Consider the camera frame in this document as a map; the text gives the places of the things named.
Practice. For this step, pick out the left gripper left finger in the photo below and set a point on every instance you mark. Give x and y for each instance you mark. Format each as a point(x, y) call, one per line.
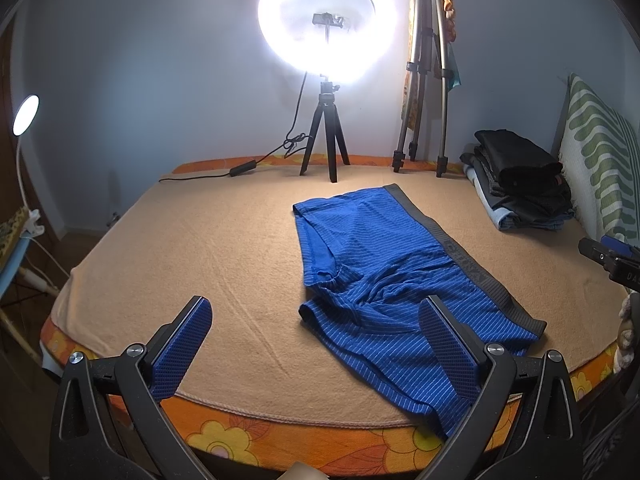
point(175, 345)

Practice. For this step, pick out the ring light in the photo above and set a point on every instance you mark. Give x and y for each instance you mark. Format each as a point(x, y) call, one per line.
point(339, 40)

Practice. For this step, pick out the stack of folded clothes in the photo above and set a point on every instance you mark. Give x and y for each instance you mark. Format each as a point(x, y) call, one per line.
point(520, 185)

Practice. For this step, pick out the white clip desk lamp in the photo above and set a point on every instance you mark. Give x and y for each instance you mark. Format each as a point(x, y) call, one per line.
point(32, 229)

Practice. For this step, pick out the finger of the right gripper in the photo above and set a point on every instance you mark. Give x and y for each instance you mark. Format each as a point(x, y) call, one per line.
point(595, 251)
point(616, 248)

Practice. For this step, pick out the beige blanket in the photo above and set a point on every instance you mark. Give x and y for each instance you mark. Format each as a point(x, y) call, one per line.
point(234, 242)

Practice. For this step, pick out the silver folded tripod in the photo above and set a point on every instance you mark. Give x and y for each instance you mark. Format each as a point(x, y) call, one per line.
point(408, 141)

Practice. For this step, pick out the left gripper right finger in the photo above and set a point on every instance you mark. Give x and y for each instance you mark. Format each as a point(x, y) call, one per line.
point(459, 352)

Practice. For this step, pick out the blue striped shorts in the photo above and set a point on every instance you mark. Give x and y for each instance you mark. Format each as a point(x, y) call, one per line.
point(370, 258)

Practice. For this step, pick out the green white striped pillow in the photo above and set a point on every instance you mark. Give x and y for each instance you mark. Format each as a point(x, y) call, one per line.
point(599, 152)

